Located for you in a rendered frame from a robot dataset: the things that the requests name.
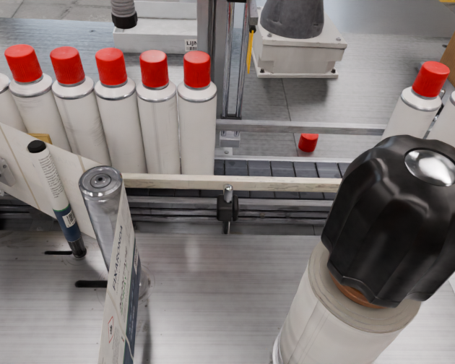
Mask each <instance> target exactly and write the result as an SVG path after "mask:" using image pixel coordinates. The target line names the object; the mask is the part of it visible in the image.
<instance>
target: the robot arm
mask: <svg viewBox="0 0 455 364"><path fill-rule="evenodd" d="M260 25H261V26H262V27H263V28H264V29H265V30H267V31H268V32H270V33H273V34H275V35H278V36H281V37H284V38H292V39H309V38H315V37H317V36H319V35H320V34H321V33H322V30H323V26H324V0H266V3H265V5H264V7H263V9H262V11H261V16H260Z"/></svg>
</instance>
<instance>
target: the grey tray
mask: <svg viewBox="0 0 455 364"><path fill-rule="evenodd" d="M134 4H135V5H134V6H135V10H136V13H137V18H138V21H137V25H136V26H135V27H133V28H131V29H119V28H117V27H114V30H113V39H114V44H115V48H117V49H119V50H121V51H122V52H123V53H143V52H145V51H149V50H158V51H162V52H164V53H179V54H186V53H188V52H190V51H197V28H196V3H187V2H165V1H134Z"/></svg>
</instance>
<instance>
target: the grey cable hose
mask: <svg viewBox="0 0 455 364"><path fill-rule="evenodd" d="M110 5H111V9H112V12H111V16H112V21H113V24H114V26H115V27H117V28H119V29H131V28H133V27H135V26H137V21H138V18H137V11H136V10H135V6H134V5H135V4H134V0H110Z"/></svg>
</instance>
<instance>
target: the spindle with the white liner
mask: <svg viewBox="0 0 455 364"><path fill-rule="evenodd" d="M454 272H455V147H453V146H451V145H450V144H447V143H445V142H442V141H439V140H437V139H421V138H417V137H414V136H410V135H408V134H403V135H395V136H390V137H387V138H385V139H383V140H382V141H380V142H379V143H378V144H377V145H376V146H375V147H373V148H371V149H368V150H367V151H365V152H364V153H362V154H361V155H359V156H358V157H356V158H355V159H354V160H353V161H352V162H351V163H350V165H349V166H348V168H347V169H346V171H345V173H344V175H343V177H342V181H341V183H340V185H339V188H338V190H337V194H336V196H335V198H334V201H333V203H332V206H331V209H330V211H329V214H328V216H327V219H326V222H325V224H324V227H323V230H322V233H321V241H320V242H319V243H318V244H317V245H316V247H315V248H314V249H313V251H312V253H311V256H310V259H309V261H308V265H307V267H306V270H305V272H304V274H303V276H302V279H301V281H300V284H299V287H298V291H297V293H296V295H295V297H294V299H293V302H292V305H291V306H290V311H289V313H288V315H287V317H286V319H285V322H284V324H283V325H282V328H281V330H280V332H279V334H278V336H277V338H276V340H275V343H274V348H273V355H272V357H273V364H372V363H373V362H374V361H375V360H376V359H377V358H378V356H379V355H380V354H381V353H382V352H383V351H384V350H385V349H386V348H387V347H388V346H389V345H390V344H391V343H392V342H393V341H394V340H395V339H396V338H397V336H398V335H399V333H400V332H401V331H402V330H403V329H404V328H405V327H406V326H407V325H408V324H410V323H411V322H412V321H413V320H414V318H415V317H416V315H417V314H418V312H419V310H420V306H421V301H426V300H427V299H429V298H431V297H432V296H433V295H434V294H435V293H436V292H437V291H438V290H439V289H440V288H441V286H442V285H443V284H444V283H445V282H446V281H447V280H448V279H449V278H450V277H451V276H452V274H453V273H454Z"/></svg>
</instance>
